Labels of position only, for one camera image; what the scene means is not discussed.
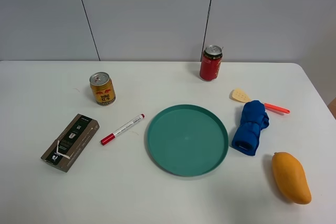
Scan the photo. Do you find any blue towel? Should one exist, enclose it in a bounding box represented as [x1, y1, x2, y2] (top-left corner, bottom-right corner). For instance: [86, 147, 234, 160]
[232, 100, 269, 156]

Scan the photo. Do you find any red soda can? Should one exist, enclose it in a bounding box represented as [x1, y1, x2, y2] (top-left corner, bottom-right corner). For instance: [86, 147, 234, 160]
[199, 45, 223, 81]

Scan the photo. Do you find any wooden spatula orange handle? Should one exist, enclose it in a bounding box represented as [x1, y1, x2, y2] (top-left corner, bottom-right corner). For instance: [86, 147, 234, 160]
[230, 89, 290, 114]

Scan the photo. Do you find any green round plate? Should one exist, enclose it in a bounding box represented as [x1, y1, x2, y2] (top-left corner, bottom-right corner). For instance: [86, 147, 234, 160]
[146, 104, 229, 177]

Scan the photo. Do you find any red white marker pen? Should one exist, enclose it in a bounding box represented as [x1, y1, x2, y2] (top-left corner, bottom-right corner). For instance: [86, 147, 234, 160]
[100, 114, 145, 146]

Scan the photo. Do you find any dark brown cardboard box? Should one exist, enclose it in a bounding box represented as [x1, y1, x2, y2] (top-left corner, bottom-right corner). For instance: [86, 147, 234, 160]
[41, 114, 100, 173]

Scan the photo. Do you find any yellow mango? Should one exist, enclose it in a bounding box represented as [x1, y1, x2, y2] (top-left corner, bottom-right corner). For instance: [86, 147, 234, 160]
[271, 152, 312, 205]

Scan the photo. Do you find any gold energy drink can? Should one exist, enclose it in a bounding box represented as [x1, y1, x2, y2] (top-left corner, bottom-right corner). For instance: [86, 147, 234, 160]
[89, 72, 116, 105]

